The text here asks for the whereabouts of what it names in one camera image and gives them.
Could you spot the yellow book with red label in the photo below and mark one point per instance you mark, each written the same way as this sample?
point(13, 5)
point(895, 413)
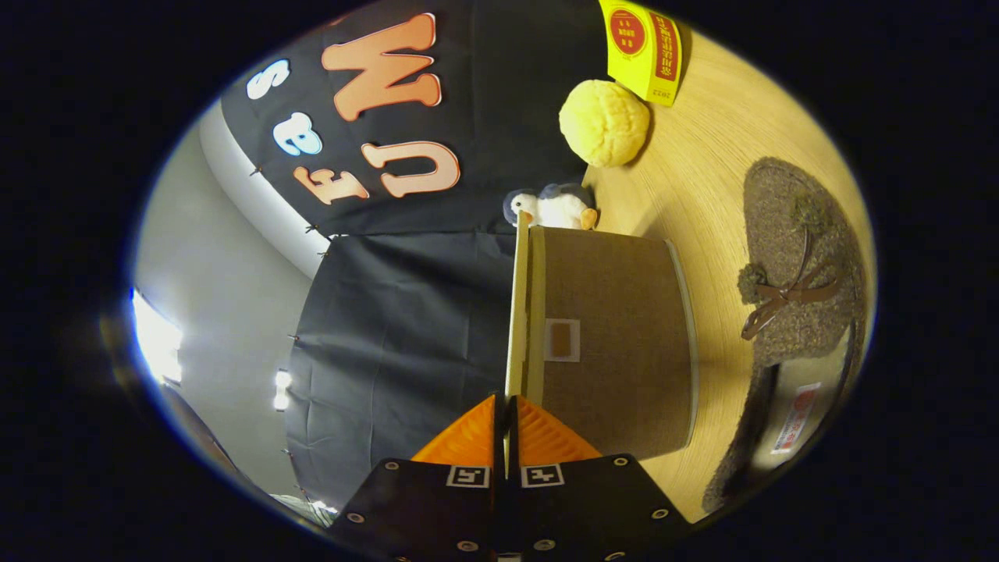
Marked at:
point(644, 62)

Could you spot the brown fuzzy shoe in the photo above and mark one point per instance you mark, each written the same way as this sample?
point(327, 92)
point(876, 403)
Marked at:
point(788, 234)

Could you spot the yellow bun-shaped plush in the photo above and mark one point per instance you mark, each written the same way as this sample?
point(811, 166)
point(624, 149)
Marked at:
point(605, 125)

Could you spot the brown fabric storage box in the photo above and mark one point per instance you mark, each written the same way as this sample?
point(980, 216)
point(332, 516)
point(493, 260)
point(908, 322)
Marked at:
point(616, 336)

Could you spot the small ceiling light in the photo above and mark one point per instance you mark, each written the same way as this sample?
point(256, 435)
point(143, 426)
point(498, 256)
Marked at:
point(282, 390)

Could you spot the black backdrop cloth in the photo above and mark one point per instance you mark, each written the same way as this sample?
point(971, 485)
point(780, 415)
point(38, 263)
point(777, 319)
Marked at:
point(406, 328)

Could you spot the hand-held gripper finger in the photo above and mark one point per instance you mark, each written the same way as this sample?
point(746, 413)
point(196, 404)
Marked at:
point(515, 507)
point(498, 507)

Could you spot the penguin plush toy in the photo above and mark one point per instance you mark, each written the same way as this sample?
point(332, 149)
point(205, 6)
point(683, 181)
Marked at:
point(554, 209)

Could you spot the large ceiling light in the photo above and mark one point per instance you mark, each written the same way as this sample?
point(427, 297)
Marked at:
point(156, 339)

